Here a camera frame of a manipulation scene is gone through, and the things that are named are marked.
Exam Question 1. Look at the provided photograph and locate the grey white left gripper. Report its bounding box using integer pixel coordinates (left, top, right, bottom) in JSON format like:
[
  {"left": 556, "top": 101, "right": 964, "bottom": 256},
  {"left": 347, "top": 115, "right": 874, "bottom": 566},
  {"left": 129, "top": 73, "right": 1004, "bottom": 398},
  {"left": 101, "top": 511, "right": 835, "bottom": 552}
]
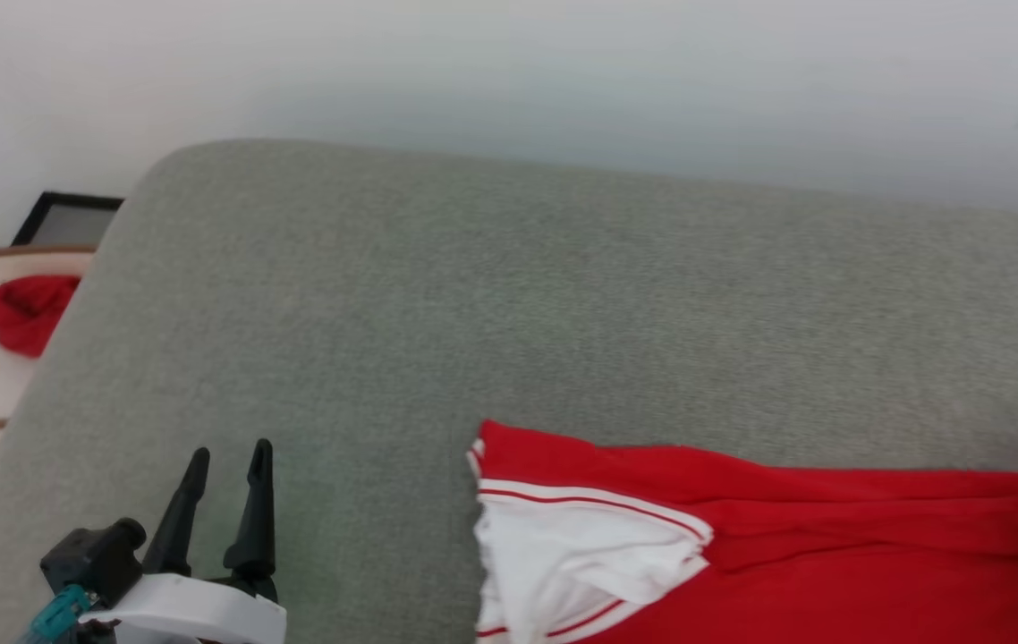
[{"left": 80, "top": 437, "right": 287, "bottom": 644}]

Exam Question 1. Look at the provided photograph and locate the red and white basketball jersey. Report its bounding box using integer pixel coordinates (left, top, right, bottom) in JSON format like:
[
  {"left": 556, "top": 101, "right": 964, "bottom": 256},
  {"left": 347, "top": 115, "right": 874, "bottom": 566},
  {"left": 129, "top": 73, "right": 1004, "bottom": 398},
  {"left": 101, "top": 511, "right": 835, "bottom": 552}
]
[{"left": 466, "top": 419, "right": 1018, "bottom": 644}]

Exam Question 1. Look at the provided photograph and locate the red cloth in basket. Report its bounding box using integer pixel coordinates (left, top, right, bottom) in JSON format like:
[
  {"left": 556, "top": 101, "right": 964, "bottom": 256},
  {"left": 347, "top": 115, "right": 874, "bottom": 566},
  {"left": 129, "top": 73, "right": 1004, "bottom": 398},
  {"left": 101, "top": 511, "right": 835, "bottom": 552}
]
[{"left": 0, "top": 274, "right": 82, "bottom": 360}]

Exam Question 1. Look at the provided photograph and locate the grey fabric sofa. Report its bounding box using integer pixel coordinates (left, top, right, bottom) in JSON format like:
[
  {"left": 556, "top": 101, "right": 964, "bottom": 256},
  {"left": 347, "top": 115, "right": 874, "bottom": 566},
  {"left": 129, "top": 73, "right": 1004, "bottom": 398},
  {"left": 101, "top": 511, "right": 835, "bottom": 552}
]
[{"left": 0, "top": 139, "right": 1018, "bottom": 644}]

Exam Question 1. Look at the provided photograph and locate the black rimmed floor frame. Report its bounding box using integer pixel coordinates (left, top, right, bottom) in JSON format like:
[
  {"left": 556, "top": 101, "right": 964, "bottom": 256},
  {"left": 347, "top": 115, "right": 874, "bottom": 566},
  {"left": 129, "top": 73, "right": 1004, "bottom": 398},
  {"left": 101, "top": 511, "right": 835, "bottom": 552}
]
[{"left": 11, "top": 191, "right": 125, "bottom": 248}]

